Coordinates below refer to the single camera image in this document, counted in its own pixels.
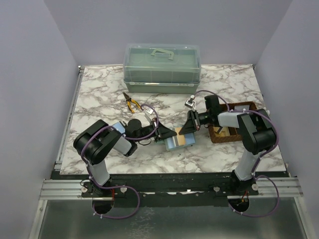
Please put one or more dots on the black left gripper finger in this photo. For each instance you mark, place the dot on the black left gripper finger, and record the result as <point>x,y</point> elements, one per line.
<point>161,129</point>
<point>165,135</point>

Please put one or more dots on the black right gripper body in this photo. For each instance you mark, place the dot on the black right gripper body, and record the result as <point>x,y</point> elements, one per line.
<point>196,120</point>

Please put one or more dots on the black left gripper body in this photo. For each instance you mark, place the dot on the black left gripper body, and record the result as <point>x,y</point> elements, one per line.
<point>156,131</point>

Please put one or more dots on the light green card holder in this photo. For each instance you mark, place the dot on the light green card holder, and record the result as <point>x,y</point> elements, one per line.
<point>169,144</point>

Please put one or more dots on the gold magnetic stripe card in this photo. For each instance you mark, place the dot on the gold magnetic stripe card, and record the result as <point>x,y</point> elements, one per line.
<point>179,140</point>

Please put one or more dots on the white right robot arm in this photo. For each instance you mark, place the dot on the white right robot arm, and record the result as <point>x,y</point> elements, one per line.
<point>258,134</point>

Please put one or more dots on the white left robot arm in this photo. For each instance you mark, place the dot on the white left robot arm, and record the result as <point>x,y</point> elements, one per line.
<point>95,143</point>

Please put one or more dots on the brown woven basket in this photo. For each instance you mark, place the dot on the brown woven basket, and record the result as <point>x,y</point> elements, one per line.
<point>234,135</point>

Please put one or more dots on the green clear-lid storage box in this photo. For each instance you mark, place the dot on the green clear-lid storage box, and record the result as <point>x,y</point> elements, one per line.
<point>162,68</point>

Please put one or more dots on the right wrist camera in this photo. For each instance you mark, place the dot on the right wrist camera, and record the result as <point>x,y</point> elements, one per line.
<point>190,103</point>

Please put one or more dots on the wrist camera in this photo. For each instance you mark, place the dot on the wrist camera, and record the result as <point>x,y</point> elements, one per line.
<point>190,103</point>
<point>150,115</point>

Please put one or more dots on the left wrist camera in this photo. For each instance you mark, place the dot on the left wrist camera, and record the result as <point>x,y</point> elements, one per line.
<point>150,115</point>

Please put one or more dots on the yellow handled pliers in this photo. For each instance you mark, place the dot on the yellow handled pliers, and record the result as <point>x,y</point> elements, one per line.
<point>130,101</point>

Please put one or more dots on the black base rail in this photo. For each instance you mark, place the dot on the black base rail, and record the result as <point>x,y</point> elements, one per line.
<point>169,190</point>

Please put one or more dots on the aluminium frame rail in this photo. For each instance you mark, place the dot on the aluminium frame rail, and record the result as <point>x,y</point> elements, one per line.
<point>63,144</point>

